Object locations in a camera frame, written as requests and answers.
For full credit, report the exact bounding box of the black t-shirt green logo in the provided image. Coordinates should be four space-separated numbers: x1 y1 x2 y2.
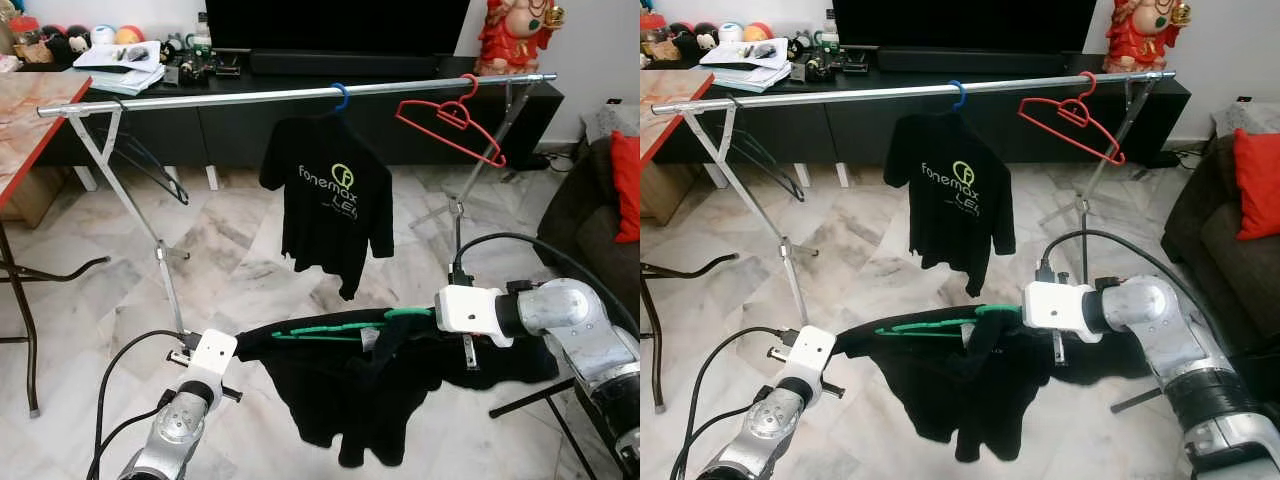
238 308 561 469
838 305 1151 463
258 112 396 301
882 110 1018 298

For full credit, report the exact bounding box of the light wooden cabinet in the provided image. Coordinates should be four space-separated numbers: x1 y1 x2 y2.
640 160 706 226
0 165 71 229

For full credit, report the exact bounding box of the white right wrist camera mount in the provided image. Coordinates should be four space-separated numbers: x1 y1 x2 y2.
435 285 516 348
1022 280 1101 344

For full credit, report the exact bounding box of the side table with lace cloth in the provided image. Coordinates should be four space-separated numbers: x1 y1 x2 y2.
582 100 641 141
1210 98 1280 139

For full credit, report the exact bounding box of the red plastic hanger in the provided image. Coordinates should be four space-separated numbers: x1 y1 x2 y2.
394 73 508 168
1018 71 1128 166

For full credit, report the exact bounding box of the silver metal clothes rack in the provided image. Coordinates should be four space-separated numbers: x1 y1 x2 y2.
650 70 1178 326
37 72 559 336

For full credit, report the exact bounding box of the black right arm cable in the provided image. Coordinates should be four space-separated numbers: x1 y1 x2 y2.
450 232 641 341
1038 229 1226 341

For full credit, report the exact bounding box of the black soundbar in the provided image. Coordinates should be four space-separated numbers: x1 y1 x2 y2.
877 47 1066 74
250 50 441 78

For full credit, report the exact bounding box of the stack of white papers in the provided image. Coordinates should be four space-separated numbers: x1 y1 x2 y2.
698 38 793 96
72 40 166 99

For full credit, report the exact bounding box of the red top brown jar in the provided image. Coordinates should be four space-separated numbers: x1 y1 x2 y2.
8 15 46 63
640 12 669 61

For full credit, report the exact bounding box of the red laughing Buddha statue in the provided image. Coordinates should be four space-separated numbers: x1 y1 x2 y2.
473 0 564 76
1103 0 1193 73

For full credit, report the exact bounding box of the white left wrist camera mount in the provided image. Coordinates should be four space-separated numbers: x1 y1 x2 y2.
783 325 837 386
182 328 239 389

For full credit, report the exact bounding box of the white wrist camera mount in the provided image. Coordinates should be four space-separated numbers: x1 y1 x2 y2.
783 325 837 386
435 285 516 348
1022 280 1101 344
182 328 239 389

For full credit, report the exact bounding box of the black TV cabinet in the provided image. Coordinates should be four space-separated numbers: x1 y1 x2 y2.
655 52 1193 188
35 55 566 191

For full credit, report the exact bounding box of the black television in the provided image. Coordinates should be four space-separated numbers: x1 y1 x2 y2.
205 0 471 56
832 0 1098 53

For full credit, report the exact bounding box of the dark brown sofa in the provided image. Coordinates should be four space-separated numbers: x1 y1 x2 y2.
537 135 641 321
1160 130 1280 331

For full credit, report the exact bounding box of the black plush toy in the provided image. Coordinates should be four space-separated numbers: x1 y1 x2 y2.
45 25 91 66
672 22 723 63

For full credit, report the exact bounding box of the red cushion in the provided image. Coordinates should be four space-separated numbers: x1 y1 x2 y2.
1233 128 1280 241
610 130 641 244

